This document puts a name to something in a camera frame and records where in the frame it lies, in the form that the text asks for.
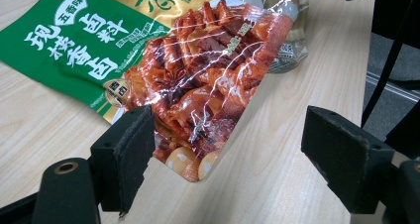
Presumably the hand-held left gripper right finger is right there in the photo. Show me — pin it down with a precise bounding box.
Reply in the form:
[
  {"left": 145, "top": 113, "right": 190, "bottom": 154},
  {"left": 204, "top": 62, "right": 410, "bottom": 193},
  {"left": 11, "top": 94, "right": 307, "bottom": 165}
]
[{"left": 300, "top": 104, "right": 396, "bottom": 215}]

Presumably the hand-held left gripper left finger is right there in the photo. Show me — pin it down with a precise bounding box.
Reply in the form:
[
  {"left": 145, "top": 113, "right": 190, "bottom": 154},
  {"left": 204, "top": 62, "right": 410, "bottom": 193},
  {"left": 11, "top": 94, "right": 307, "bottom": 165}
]
[{"left": 89, "top": 104, "right": 157, "bottom": 217}]

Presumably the green and white packet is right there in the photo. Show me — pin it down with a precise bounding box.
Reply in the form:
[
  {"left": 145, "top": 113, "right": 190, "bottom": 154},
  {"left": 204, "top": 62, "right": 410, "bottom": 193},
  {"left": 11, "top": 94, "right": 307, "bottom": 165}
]
[{"left": 227, "top": 0, "right": 311, "bottom": 74}]

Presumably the green seasoning packet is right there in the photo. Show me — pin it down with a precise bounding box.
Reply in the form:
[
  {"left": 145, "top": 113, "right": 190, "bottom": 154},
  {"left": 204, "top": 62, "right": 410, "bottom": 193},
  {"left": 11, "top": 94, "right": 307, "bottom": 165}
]
[{"left": 0, "top": 0, "right": 295, "bottom": 182}]

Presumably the black stand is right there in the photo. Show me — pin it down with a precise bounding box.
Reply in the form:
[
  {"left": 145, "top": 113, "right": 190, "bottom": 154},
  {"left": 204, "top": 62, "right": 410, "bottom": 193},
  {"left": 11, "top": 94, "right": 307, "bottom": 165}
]
[{"left": 360, "top": 0, "right": 420, "bottom": 129}]

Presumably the metal floor rail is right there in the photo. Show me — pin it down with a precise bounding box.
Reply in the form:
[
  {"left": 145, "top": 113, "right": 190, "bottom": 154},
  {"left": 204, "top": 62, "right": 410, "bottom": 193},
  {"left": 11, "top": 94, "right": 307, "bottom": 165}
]
[{"left": 366, "top": 70, "right": 420, "bottom": 103}]

